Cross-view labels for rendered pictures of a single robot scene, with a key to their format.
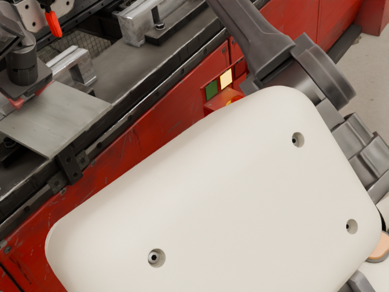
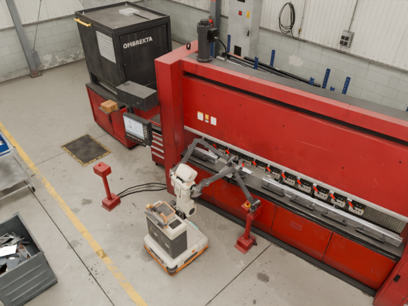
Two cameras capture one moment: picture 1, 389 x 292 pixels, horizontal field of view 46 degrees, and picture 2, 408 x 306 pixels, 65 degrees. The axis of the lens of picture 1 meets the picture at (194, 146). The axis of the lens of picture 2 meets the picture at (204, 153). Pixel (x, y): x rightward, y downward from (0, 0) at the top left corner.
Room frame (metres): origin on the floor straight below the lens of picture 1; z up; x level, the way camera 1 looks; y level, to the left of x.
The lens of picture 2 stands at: (0.04, -2.83, 3.86)
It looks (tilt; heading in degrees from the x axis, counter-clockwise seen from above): 39 degrees down; 82
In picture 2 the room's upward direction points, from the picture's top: straight up
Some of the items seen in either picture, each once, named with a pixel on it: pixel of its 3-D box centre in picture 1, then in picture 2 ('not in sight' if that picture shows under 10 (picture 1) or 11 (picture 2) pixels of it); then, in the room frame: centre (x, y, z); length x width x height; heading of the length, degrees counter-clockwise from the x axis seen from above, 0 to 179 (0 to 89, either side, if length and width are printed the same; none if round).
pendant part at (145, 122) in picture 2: not in sight; (138, 127); (-0.36, 0.83, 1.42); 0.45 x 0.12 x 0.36; 138
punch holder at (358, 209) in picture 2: not in sight; (357, 205); (2.06, -0.65, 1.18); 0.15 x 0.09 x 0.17; 137
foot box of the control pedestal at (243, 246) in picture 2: not in sight; (244, 242); (0.97, -0.19, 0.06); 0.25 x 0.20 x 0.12; 39
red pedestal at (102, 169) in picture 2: not in sight; (106, 185); (-0.97, 0.83, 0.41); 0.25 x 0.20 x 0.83; 47
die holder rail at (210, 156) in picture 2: not in sight; (202, 153); (0.50, 0.80, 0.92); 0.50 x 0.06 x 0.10; 137
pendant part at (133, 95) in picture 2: not in sight; (139, 117); (-0.34, 0.93, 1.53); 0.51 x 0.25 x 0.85; 138
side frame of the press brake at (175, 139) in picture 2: not in sight; (186, 125); (0.31, 1.22, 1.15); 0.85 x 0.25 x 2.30; 47
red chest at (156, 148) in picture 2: not in sight; (170, 142); (0.04, 1.70, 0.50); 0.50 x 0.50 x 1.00; 47
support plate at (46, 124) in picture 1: (41, 110); (229, 169); (0.80, 0.32, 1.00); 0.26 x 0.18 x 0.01; 47
